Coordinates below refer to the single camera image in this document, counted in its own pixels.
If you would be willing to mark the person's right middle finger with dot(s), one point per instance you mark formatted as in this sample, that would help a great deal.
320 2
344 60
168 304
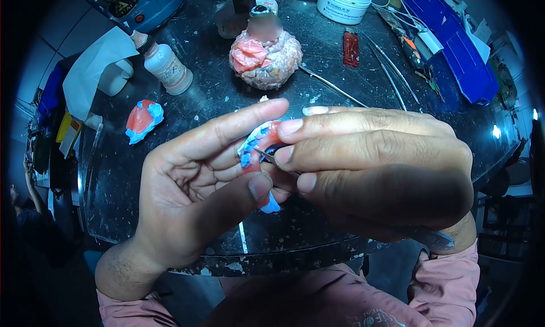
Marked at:
353 122

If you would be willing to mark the blue dental cast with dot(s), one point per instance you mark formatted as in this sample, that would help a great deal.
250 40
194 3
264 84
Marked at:
254 139
144 120

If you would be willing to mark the white plaster cast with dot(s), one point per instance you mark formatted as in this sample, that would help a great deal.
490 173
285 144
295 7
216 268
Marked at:
116 77

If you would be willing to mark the person's left hand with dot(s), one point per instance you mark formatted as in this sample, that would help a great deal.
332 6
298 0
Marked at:
187 190

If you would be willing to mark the person's right index finger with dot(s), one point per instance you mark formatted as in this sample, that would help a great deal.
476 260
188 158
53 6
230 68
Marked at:
340 150

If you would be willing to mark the thin metal dental instrument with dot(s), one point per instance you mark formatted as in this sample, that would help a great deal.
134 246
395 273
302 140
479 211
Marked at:
389 77
332 86
394 69

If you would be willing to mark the red wax block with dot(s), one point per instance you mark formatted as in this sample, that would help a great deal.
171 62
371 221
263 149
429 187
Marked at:
351 49

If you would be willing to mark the blue plastic bin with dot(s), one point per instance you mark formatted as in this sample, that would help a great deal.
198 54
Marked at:
453 45

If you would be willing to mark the white round tub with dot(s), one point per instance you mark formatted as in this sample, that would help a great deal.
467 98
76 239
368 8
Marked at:
344 4

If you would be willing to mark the person's left thumb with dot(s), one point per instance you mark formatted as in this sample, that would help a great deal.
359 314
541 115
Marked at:
238 203

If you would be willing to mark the person's right hand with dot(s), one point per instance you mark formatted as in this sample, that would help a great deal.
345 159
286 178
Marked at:
383 186

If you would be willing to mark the wax-covered burner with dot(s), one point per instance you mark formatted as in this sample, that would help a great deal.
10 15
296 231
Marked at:
266 60

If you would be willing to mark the white paper sheet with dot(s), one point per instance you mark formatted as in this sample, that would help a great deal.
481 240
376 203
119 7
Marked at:
96 71

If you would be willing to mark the person's right ring finger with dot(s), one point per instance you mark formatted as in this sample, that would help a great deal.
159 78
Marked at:
362 111

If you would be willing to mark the person's body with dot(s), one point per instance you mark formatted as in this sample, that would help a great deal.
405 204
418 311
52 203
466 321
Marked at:
306 297

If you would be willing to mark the person's left fingers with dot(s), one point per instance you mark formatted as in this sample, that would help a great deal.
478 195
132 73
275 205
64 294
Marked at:
221 165

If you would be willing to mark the person's right thumb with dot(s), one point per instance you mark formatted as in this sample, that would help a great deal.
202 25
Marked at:
362 195

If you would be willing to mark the blue machine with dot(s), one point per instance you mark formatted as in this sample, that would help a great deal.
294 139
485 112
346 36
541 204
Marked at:
140 5

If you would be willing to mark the flat metal spatula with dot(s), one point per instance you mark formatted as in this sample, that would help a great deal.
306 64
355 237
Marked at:
92 156

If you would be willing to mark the white plastic bottle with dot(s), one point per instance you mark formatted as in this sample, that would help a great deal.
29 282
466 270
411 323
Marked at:
168 69

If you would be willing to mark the person's left index finger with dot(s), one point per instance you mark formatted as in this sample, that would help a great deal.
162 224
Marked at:
238 122

